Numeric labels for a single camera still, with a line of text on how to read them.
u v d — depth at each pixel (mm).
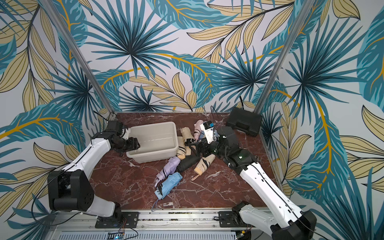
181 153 942
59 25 723
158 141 1028
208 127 606
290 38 792
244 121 1099
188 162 906
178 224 733
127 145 762
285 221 380
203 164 897
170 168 858
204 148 606
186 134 1023
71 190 423
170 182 818
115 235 718
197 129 1034
